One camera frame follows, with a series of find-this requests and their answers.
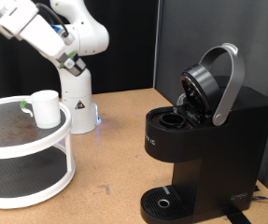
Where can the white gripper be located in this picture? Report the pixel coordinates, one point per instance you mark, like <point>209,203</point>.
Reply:
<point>43,39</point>

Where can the white mug with green tape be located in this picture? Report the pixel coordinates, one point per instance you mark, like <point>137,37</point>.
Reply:
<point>46,109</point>

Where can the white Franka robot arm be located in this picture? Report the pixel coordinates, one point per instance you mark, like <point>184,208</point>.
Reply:
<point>77,87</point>

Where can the black Keurig coffee machine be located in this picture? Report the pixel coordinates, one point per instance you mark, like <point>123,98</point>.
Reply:
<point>227,149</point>

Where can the black tape strip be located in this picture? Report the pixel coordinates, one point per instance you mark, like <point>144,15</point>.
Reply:
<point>237,217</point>

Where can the white two-tier turntable stand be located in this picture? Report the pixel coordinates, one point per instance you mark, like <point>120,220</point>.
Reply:
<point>21,174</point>

